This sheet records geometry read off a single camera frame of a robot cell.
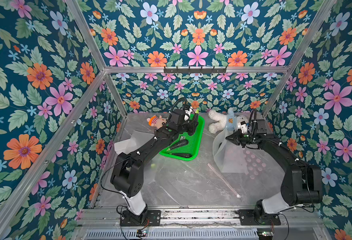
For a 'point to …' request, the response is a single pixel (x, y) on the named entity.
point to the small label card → (182, 137)
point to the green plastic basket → (193, 145)
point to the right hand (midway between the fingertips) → (230, 135)
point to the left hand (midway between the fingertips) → (197, 121)
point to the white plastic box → (124, 146)
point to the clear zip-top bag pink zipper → (224, 179)
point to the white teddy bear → (230, 120)
